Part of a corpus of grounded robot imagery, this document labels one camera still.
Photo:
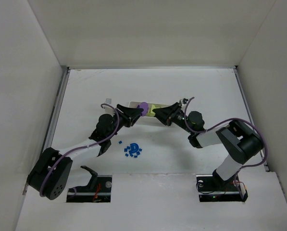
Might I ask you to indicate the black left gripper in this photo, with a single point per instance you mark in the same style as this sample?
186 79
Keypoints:
125 118

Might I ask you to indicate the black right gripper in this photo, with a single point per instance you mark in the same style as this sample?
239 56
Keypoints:
171 115

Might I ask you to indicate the green curved lego with studs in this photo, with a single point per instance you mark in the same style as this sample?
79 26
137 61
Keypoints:
152 113

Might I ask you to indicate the purple oval lego piece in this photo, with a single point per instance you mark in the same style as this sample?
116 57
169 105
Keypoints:
145 108

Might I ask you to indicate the blue arch lego piece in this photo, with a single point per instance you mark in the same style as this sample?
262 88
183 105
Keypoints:
134 148

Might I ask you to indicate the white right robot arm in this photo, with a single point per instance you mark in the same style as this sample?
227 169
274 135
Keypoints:
240 138

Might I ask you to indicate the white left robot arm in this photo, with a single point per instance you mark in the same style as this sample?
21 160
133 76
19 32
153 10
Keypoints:
50 174

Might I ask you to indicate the pile of small blue legos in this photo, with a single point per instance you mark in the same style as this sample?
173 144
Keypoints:
136 155

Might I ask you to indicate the white divided sorting tray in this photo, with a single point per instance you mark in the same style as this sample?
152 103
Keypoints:
134 104

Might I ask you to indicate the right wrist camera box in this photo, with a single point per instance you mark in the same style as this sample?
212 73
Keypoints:
183 102

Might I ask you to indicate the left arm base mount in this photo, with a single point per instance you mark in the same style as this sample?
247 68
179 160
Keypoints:
97 190

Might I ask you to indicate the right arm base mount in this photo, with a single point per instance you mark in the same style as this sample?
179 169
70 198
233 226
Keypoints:
232 191

